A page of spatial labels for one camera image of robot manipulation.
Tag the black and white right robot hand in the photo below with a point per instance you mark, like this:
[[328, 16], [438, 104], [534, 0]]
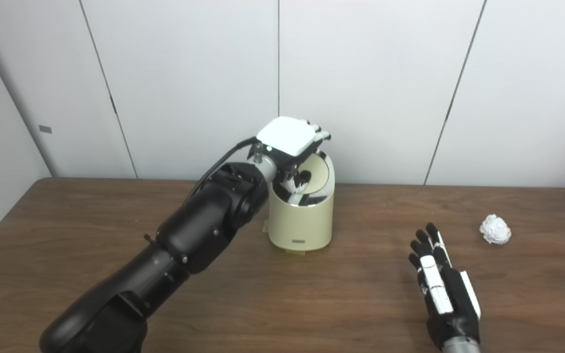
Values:
[[451, 304]]

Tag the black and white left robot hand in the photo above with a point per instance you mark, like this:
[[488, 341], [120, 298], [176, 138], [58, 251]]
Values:
[[287, 135]]

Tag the round cream bin lid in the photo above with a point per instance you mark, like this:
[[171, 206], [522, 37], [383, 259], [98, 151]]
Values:
[[319, 174]]

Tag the white paper ball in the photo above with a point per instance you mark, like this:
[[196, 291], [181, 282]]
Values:
[[495, 229]]

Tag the cream-colored bin body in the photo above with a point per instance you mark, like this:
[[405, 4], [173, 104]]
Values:
[[302, 223]]

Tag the grey wall sticker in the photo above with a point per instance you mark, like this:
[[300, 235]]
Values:
[[45, 129]]

